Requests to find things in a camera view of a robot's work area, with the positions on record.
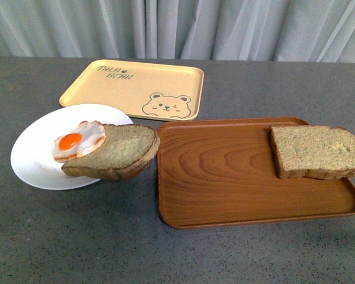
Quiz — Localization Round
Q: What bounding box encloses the white round plate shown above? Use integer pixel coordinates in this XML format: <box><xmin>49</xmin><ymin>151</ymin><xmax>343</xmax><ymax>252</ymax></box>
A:
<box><xmin>11</xmin><ymin>104</ymin><xmax>132</xmax><ymax>190</ymax></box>

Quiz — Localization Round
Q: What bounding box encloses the bread slice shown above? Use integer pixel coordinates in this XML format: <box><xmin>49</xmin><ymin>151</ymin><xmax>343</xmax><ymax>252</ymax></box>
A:
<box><xmin>270</xmin><ymin>125</ymin><xmax>355</xmax><ymax>180</ymax></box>
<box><xmin>62</xmin><ymin>124</ymin><xmax>160</xmax><ymax>180</ymax></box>

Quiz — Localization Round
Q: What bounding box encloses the brown wooden tray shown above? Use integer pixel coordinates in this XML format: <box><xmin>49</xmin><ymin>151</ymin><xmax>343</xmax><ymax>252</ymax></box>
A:
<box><xmin>157</xmin><ymin>117</ymin><xmax>355</xmax><ymax>228</ymax></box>

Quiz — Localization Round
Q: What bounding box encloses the yellow bear tray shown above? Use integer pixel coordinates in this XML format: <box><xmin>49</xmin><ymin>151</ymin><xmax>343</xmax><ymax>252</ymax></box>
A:
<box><xmin>59</xmin><ymin>59</ymin><xmax>204</xmax><ymax>121</ymax></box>

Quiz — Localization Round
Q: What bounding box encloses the fake fried egg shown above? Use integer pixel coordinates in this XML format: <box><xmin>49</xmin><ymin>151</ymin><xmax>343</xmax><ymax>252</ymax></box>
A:
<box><xmin>51</xmin><ymin>121</ymin><xmax>106</xmax><ymax>163</ymax></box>

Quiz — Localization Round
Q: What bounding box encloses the grey curtain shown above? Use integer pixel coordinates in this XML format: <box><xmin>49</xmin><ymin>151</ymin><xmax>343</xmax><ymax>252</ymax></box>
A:
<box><xmin>0</xmin><ymin>1</ymin><xmax>355</xmax><ymax>63</ymax></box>

